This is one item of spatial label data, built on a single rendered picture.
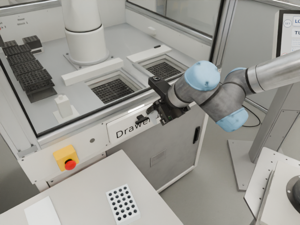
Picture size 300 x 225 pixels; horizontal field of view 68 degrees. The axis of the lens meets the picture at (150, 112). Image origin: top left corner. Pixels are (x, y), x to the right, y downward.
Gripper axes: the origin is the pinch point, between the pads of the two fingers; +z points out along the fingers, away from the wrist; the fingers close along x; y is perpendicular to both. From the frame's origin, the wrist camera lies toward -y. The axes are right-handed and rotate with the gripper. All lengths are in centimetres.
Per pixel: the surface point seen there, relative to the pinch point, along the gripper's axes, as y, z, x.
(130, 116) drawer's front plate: -3.5, 11.1, -4.2
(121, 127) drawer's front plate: -1.5, 13.9, -8.7
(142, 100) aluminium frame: -7.3, 9.1, 3.6
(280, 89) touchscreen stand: 21, 19, 99
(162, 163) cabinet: 25, 57, 18
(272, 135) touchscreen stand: 48, 41, 98
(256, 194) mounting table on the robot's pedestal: 46, -4, 20
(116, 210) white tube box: 24.5, 7.0, -26.5
